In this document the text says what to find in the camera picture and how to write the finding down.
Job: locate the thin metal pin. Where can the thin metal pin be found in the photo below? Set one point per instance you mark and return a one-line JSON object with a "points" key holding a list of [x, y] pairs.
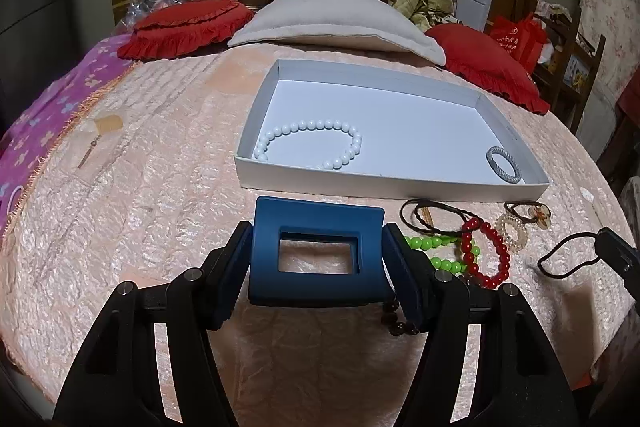
{"points": [[89, 152]]}

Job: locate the clear plastic bag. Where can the clear plastic bag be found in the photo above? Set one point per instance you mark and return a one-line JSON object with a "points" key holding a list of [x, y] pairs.
{"points": [[150, 2]]}

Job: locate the floral pink cloth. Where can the floral pink cloth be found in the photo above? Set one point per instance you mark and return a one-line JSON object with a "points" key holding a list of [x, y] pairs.
{"points": [[612, 7]]}

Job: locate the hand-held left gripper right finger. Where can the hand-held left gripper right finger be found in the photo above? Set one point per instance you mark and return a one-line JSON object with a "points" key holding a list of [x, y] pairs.
{"points": [[402, 274]]}

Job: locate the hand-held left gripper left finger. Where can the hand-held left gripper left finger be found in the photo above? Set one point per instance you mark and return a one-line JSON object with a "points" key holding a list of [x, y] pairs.
{"points": [[231, 274]]}

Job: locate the red ruffled cushion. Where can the red ruffled cushion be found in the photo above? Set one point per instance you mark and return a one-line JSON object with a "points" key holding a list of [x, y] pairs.
{"points": [[190, 24], [480, 52]]}

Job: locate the wooden chair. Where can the wooden chair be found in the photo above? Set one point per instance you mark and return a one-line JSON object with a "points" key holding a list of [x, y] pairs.
{"points": [[592, 67]]}

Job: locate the small yellow packet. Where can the small yellow packet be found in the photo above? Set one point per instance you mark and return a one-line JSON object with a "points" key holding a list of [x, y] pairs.
{"points": [[109, 124]]}

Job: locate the white cardboard tray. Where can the white cardboard tray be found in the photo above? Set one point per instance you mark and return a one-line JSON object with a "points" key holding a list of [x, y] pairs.
{"points": [[390, 127]]}

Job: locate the blue hair claw clip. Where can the blue hair claw clip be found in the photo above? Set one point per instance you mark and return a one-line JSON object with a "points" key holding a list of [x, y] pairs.
{"points": [[320, 216]]}

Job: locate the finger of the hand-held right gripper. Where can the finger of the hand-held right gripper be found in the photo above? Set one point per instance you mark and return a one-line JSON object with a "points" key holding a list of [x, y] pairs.
{"points": [[622, 259]]}

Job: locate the red shopping bag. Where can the red shopping bag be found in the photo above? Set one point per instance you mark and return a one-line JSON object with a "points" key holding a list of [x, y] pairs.
{"points": [[520, 39]]}

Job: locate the purple flower blanket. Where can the purple flower blanket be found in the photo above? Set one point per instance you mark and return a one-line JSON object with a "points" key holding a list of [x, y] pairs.
{"points": [[45, 117]]}

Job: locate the peach bed cover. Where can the peach bed cover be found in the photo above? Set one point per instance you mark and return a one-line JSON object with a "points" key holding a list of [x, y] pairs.
{"points": [[165, 187]]}

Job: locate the beige pillow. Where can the beige pillow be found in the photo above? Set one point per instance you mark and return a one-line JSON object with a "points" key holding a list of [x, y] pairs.
{"points": [[330, 19]]}

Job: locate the small white object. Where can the small white object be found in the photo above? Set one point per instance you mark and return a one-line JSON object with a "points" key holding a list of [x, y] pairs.
{"points": [[586, 194]]}

